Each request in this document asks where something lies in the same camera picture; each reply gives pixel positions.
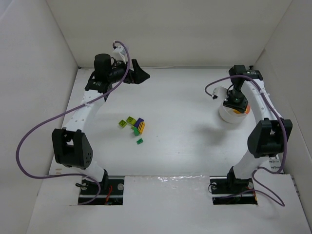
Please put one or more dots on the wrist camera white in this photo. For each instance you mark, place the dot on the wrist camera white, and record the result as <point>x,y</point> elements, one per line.
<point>119,53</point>
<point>220,92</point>

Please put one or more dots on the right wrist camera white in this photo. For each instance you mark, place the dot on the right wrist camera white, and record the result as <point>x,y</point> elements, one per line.
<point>220,92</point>

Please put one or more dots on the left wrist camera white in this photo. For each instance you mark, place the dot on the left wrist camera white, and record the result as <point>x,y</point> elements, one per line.
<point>119,53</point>

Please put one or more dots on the small dark green lego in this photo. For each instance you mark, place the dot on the small dark green lego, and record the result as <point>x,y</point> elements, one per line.
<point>139,141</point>

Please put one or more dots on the lime green square lego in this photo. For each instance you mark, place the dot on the lime green square lego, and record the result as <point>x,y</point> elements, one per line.
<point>122,123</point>

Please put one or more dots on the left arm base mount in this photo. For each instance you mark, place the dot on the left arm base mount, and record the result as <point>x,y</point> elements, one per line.
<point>110,196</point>

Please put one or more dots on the dark green curved lego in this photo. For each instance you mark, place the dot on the dark green curved lego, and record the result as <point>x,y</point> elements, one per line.
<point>136,131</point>

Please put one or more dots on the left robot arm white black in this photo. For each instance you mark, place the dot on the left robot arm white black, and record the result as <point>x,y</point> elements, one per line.
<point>71,146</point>

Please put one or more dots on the yellow striped curved lego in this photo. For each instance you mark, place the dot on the yellow striped curved lego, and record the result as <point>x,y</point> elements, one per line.
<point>141,127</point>

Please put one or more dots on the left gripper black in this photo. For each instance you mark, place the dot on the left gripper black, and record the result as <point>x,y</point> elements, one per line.
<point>131,75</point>

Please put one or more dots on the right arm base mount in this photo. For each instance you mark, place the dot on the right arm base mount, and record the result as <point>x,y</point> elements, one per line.
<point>224,193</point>

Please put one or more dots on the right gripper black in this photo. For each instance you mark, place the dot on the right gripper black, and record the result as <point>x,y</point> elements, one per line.
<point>236,105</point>

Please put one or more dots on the white round divided container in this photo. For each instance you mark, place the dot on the white round divided container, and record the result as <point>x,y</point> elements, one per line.
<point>229,116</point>

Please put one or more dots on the purple lego plate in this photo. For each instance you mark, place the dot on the purple lego plate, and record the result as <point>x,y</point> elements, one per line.
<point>137,123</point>

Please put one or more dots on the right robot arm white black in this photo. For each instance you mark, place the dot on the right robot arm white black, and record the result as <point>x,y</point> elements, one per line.
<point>271,133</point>

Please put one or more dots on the lime green lego with swirl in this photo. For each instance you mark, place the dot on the lime green lego with swirl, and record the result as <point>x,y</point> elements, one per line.
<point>131,121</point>

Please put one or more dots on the orange round lego piece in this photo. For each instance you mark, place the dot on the orange round lego piece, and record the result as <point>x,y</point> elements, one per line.
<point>248,108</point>

